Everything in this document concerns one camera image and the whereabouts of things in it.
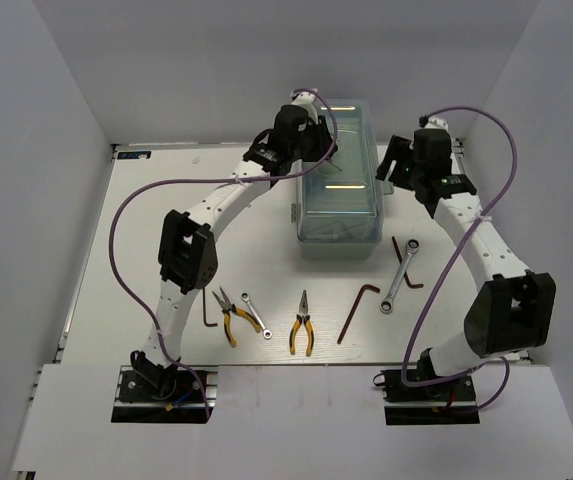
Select large silver ratchet wrench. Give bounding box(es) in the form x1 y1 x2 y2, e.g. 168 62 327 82
379 239 420 314

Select green toolbox with clear lid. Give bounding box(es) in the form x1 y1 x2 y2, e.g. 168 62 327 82
293 99 384 260

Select small silver ratchet wrench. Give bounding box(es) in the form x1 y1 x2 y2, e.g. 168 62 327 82
241 292 272 340

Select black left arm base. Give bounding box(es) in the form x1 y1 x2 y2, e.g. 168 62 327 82
111 350 218 425

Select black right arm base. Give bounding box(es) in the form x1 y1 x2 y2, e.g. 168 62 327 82
373 369 480 426

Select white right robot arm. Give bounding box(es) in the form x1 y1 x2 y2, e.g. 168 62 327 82
376 127 556 399

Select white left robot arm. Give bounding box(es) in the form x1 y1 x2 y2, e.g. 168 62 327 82
131 90 337 399

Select brown hex key right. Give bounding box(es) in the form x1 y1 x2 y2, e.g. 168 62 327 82
390 235 425 290

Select long brown hex key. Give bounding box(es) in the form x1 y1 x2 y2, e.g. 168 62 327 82
336 284 380 345

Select yellow pliers centre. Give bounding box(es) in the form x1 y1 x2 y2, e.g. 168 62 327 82
289 290 315 357

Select yellow pliers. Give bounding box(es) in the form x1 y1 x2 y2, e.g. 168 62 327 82
212 288 261 348
289 290 315 357

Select small brown hex key left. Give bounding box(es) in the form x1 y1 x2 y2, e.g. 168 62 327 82
201 289 218 328

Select yellow pliers left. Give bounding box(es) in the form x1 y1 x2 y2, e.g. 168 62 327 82
212 288 261 348

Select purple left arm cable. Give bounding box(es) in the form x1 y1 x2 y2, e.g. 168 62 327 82
110 87 341 420

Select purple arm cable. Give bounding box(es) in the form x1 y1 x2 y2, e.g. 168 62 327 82
400 105 518 414
110 87 341 420

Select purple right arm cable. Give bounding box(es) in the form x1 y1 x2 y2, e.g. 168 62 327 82
400 105 518 414

